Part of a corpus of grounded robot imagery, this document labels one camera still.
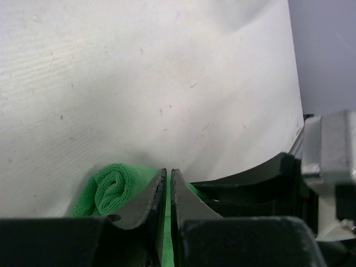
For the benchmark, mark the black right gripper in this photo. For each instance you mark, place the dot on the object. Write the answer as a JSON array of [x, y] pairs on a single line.
[[265, 202]]

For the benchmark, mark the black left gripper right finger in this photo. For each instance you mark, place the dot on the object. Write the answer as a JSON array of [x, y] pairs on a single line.
[[236, 242]]

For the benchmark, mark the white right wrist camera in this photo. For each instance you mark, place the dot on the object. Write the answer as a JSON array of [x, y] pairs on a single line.
[[328, 169]]

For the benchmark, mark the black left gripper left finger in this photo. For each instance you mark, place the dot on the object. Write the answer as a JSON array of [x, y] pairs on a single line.
[[52, 241]]

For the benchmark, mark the green microfiber towel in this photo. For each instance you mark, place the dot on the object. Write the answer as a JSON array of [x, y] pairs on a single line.
[[111, 192]]

